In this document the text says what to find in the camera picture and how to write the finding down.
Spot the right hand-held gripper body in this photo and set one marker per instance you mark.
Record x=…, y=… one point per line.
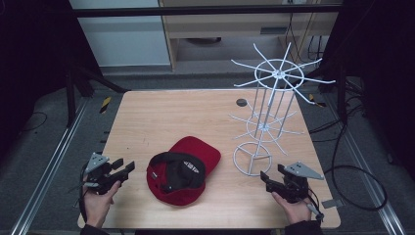
x=297, y=182

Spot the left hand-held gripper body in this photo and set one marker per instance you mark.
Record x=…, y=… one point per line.
x=98, y=169

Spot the person's right hand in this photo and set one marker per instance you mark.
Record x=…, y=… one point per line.
x=295, y=210

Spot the person's left hand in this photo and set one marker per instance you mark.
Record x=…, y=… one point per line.
x=98, y=204

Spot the small grey flat piece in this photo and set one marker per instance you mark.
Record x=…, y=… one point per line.
x=332, y=203

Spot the red baseball cap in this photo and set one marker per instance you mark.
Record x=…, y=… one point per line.
x=182, y=171

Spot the yellow black striped tape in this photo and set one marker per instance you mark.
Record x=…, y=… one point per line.
x=105, y=105
x=317, y=101

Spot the black metal stand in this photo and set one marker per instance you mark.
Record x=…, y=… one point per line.
x=70, y=98
x=341, y=94

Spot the black curtain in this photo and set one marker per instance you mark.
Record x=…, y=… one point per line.
x=385, y=81
x=32, y=65

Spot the white cabinet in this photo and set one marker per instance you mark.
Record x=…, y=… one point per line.
x=124, y=36

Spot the light wooden shelf unit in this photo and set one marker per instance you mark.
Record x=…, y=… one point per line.
x=228, y=26

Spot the black horizontal bar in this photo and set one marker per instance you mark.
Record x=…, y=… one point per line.
x=195, y=10

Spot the aluminium floor rail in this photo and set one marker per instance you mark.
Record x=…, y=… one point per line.
x=368, y=176
x=49, y=166

